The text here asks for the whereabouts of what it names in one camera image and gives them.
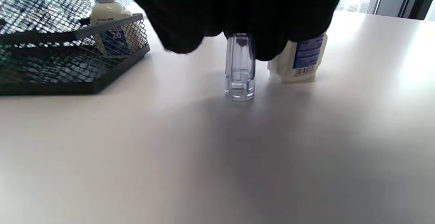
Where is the person's right hand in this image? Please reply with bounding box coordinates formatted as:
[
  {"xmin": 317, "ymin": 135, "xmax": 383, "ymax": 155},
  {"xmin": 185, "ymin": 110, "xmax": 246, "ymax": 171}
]
[{"xmin": 117, "ymin": 0, "xmax": 345, "ymax": 61}]

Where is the small white correction fluid bottle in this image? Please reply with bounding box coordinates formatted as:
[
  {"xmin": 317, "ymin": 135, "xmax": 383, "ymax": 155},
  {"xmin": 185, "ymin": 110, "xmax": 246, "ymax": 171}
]
[
  {"xmin": 89, "ymin": 2, "xmax": 135, "ymax": 59},
  {"xmin": 267, "ymin": 32, "xmax": 328, "ymax": 83}
]

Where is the black mesh desk organizer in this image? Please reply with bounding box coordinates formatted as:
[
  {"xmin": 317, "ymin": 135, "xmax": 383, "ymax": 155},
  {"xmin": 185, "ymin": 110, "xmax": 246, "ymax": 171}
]
[{"xmin": 0, "ymin": 0, "xmax": 151, "ymax": 96}]

